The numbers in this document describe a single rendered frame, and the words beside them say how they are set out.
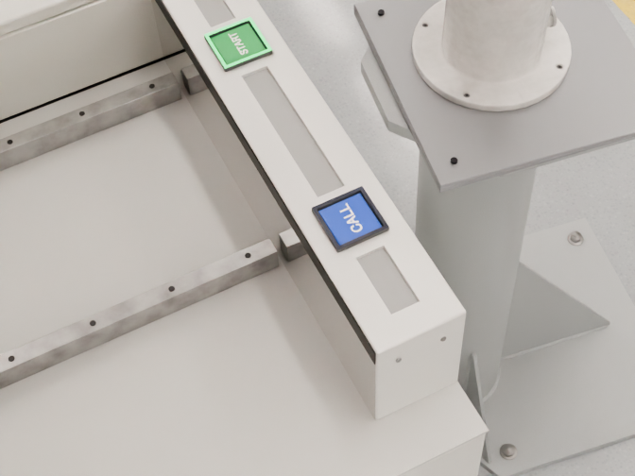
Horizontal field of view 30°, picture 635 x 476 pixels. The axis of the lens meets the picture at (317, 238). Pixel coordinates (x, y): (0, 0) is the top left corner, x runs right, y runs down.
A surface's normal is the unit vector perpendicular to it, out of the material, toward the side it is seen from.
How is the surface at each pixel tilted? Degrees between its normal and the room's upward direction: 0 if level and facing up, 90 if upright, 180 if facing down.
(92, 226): 0
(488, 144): 2
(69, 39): 90
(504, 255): 90
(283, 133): 0
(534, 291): 90
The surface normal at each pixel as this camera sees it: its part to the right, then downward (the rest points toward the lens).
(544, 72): -0.01, -0.56
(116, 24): 0.45, 0.73
